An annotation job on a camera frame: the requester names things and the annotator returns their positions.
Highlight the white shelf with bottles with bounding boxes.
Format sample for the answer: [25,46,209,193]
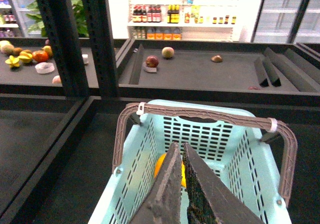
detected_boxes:
[127,0,241,42]

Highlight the brown basket handle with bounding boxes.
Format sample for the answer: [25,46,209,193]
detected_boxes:
[112,102,298,207]

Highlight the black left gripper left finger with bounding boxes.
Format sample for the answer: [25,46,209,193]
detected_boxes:
[129,142,182,224]

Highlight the light blue plastic basket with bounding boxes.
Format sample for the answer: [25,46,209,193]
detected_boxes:
[89,100,291,224]

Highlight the yellow mango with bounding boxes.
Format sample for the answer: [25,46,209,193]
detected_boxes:
[153,153,187,188]

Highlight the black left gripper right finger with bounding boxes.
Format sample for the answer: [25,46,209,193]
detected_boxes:
[182,143,263,224]

